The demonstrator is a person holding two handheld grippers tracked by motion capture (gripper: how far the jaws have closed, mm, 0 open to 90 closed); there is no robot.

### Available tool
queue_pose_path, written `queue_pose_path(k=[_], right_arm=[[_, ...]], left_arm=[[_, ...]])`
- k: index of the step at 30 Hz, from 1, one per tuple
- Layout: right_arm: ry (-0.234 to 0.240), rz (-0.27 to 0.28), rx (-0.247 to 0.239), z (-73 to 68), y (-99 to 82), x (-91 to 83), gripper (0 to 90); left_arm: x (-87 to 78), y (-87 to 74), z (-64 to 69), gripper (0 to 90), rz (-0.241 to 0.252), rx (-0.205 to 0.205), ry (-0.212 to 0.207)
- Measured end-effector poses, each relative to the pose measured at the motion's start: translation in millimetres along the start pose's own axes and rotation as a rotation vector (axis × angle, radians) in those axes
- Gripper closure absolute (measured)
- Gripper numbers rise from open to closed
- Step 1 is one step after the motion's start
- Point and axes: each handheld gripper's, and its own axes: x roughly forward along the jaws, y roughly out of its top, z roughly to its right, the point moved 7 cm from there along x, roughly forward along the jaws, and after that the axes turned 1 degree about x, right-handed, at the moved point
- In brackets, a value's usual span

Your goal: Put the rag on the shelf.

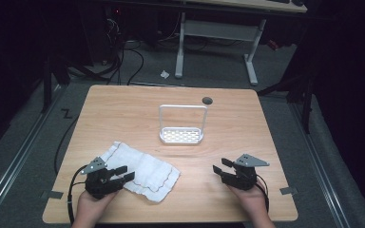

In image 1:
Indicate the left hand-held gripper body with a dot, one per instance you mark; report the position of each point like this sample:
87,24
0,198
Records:
99,185

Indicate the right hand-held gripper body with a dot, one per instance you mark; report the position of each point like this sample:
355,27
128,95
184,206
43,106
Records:
244,178

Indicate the white cloth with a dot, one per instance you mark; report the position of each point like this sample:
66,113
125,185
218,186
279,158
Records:
152,175

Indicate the person's left hand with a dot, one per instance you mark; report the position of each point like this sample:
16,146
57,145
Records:
90,207

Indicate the person's right hand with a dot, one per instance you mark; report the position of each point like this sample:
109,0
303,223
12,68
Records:
253,201

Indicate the grey tape piece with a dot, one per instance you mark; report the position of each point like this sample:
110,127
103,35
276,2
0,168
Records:
55,194
288,190

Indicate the black round table grommet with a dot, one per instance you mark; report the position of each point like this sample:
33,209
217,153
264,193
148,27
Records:
207,101

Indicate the black stand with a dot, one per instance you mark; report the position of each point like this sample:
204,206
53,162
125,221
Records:
306,101
47,82

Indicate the white paper scrap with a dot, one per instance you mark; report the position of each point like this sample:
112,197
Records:
164,74

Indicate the white-framed wooden desk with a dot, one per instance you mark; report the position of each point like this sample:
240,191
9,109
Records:
221,31

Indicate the black computer tower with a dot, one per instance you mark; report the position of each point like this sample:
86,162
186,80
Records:
114,31

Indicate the metal floor rail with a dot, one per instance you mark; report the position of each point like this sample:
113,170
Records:
15,161
323,171

